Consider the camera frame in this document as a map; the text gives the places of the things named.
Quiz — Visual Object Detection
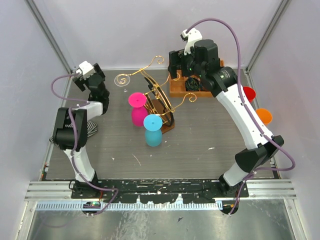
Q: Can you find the wooden compartment tray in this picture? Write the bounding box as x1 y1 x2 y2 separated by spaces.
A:
168 70 212 98

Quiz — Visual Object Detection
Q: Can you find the clear wine glass front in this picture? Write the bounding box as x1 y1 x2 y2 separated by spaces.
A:
114 73 131 93

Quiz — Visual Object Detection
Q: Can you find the gold wire wine glass rack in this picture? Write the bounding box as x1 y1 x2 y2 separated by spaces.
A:
129 64 197 134

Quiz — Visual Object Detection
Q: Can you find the striped black white cloth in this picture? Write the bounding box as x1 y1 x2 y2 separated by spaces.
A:
49 120 98 147

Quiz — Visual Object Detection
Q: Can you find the pink wine glass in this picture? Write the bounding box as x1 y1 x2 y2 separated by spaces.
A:
128 92 149 127

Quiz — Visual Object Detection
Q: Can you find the red wine glass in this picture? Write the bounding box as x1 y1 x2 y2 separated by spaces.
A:
243 86 257 103

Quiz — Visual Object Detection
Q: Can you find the blue wine glass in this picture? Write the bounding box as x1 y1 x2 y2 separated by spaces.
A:
143 114 163 147

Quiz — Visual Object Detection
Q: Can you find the orange wine glass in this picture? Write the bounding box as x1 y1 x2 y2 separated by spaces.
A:
255 108 273 126

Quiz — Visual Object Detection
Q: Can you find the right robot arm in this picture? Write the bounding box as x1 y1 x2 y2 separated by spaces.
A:
168 39 284 197

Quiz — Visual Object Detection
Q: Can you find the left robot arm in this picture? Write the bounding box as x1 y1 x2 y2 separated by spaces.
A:
52 61 110 198

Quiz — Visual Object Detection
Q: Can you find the dark patterned rolled tie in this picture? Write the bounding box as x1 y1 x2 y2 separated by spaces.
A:
185 77 201 92

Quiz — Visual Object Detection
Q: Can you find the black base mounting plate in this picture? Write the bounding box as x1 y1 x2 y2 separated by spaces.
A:
71 178 250 204

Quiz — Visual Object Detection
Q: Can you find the white slotted cable duct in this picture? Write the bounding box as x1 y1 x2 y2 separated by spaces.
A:
35 200 223 211

